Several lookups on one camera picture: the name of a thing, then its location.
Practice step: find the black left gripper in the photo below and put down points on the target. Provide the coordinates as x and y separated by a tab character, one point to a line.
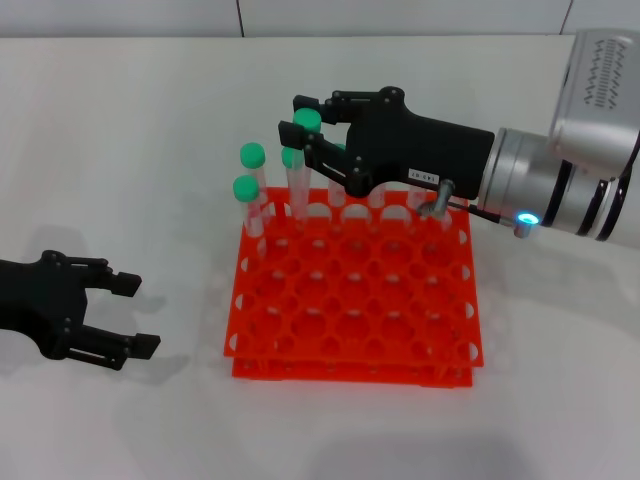
40	300

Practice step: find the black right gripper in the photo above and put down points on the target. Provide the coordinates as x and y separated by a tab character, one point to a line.
425	145

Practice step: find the green-capped clear test tube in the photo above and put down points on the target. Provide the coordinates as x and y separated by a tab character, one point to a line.
336	195
245	188
287	157
377	198
252	155
416	199

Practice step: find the orange test tube rack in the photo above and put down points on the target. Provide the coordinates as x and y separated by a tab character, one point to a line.
350	300

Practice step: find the silver right wrist depth camera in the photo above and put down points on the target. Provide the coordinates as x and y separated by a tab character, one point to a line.
600	90

